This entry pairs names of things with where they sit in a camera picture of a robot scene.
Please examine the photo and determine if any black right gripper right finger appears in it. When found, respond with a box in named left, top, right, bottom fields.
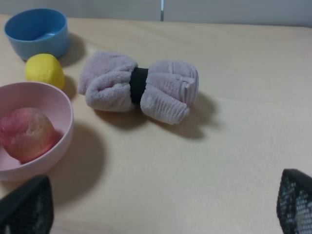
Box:
left=276, top=169, right=312, bottom=234

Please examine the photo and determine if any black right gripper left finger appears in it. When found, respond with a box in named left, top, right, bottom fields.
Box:
left=0, top=175, right=54, bottom=234

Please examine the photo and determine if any red peach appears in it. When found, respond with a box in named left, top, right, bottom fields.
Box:
left=0, top=108, right=57, bottom=164

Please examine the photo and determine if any pink bowl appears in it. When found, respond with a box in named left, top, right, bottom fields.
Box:
left=0, top=82, right=74, bottom=181

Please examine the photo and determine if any yellow lemon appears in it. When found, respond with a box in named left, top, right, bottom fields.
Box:
left=25, top=54, right=65, bottom=90

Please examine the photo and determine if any pink towel with black band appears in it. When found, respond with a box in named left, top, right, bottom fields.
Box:
left=78, top=51, right=199, bottom=125

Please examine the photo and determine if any blue bowl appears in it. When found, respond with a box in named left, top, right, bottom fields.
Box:
left=4, top=8, right=70, bottom=60

